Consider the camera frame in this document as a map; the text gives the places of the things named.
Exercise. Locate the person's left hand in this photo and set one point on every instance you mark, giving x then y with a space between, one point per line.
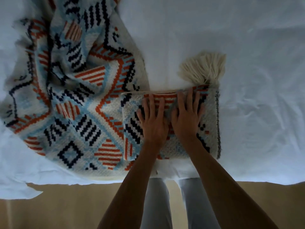
154 128

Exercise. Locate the person's left middle finger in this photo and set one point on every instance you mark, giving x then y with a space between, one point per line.
152 104

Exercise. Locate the person's left little finger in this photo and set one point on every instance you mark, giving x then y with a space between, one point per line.
140 115

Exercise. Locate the person's right forearm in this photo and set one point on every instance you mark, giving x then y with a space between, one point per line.
221 188

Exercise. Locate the white bed sheet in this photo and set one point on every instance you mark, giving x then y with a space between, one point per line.
257 92

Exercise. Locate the patterned knitted blanket with tassel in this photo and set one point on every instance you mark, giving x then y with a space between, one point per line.
78 104

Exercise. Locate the person's right hand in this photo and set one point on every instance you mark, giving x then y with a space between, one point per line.
187 123

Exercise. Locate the person's right little finger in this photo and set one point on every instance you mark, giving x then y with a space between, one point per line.
202 111

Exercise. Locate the light grey trousers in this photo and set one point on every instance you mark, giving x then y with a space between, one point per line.
156 207

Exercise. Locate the person's right middle finger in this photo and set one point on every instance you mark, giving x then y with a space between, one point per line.
190 98

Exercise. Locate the person's right thumb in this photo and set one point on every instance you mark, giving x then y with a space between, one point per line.
174 116

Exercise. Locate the person's left forearm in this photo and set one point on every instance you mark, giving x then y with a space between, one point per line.
133 188

